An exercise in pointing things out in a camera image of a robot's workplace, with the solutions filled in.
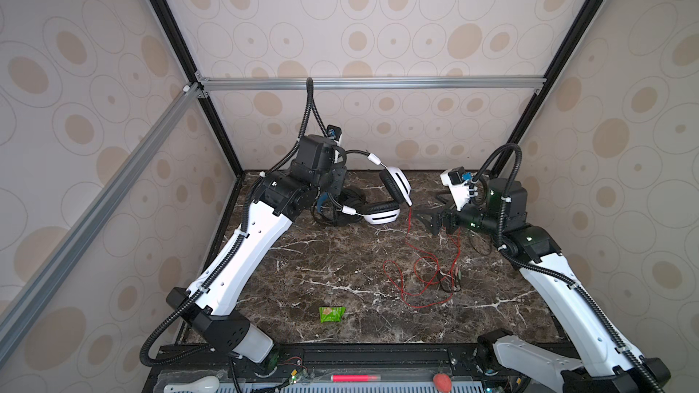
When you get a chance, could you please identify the red headphone cable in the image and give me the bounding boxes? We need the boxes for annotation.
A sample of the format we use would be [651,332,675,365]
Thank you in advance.
[380,204,465,309]

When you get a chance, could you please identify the black blue headphones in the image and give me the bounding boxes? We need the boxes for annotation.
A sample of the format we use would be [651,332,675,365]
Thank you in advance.
[311,187,367,227]

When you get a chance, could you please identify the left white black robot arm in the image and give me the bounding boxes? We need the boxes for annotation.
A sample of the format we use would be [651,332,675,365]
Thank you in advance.
[139,135,345,367]

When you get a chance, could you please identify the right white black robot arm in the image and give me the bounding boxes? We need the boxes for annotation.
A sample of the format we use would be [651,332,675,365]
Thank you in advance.
[418,171,671,392]

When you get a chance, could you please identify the green snack packet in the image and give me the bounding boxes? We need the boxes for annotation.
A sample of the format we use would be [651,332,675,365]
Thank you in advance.
[319,307,346,323]

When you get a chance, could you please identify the red round object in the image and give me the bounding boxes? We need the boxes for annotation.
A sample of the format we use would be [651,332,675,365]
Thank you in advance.
[433,373,453,393]

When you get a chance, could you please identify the white plastic object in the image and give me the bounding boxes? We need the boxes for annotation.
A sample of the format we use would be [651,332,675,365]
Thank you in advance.
[163,376,220,393]

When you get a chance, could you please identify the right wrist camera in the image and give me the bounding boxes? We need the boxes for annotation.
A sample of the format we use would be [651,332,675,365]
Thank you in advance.
[440,167,488,211]

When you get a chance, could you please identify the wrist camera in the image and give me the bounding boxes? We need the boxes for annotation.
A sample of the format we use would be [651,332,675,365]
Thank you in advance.
[326,125,343,144]
[440,167,488,211]

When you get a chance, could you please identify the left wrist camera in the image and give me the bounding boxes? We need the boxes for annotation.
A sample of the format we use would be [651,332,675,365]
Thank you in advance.
[326,125,343,144]

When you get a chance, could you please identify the back aluminium rail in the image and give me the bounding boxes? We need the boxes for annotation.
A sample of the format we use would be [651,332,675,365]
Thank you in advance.
[201,76,546,92]

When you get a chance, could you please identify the aluminium rail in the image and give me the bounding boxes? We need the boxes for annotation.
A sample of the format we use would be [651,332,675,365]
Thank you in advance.
[201,76,546,92]
[1,83,201,365]

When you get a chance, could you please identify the left aluminium rail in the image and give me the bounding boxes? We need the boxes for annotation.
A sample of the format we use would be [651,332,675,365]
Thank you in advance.
[1,83,201,365]

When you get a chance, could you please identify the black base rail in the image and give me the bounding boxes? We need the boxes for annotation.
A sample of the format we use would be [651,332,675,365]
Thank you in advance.
[141,342,615,393]

